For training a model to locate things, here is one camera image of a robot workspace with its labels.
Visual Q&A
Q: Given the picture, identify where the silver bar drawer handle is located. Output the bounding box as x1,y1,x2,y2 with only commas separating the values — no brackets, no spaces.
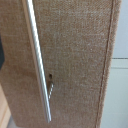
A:
21,0,54,124

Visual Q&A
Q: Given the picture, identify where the wooden drawer cabinet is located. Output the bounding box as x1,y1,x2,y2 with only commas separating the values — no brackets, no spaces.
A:
0,0,123,128

